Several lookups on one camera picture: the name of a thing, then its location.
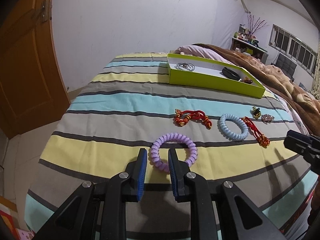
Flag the orange wooden door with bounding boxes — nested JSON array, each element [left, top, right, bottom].
[[1, 0, 70, 139]]

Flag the black office chair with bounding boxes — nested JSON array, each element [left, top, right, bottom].
[[271, 53, 297, 82]]

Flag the pink beaded bracelet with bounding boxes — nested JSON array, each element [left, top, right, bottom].
[[260, 113, 275, 124]]

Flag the red orange knotted bracelet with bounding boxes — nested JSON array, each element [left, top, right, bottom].
[[173, 108, 213, 130]]

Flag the grey elastic hair tie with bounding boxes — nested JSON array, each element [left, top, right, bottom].
[[174, 61, 196, 72]]

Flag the light blue spiral hair tie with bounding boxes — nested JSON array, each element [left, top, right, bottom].
[[216, 113, 250, 142]]

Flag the cluttered wooden shelf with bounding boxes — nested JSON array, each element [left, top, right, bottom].
[[230, 24, 268, 63]]

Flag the lime green cardboard tray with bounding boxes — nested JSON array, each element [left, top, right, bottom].
[[167, 54, 265, 99]]

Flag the purple spiral hair tie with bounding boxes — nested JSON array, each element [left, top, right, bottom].
[[150, 132, 199, 173]]

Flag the black wristband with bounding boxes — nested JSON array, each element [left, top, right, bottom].
[[222, 67, 241, 81]]

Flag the brown plush blanket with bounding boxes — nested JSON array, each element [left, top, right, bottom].
[[195, 43, 319, 136]]

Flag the striped bed sheet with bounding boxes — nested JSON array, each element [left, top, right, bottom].
[[24, 53, 318, 239]]

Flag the red cord bracelet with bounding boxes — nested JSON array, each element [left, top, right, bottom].
[[241, 116, 271, 148]]

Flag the barred window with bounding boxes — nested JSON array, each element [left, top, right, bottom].
[[269, 25, 317, 76]]

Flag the floral curtain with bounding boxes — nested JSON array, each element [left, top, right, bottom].
[[311, 53, 320, 98]]

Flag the pink blossom branches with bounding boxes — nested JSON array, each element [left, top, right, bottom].
[[247, 14, 268, 39]]

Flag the metal door latch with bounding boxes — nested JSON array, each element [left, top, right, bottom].
[[31, 0, 50, 23]]

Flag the small gold black charm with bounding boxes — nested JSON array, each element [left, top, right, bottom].
[[251, 106, 261, 120]]

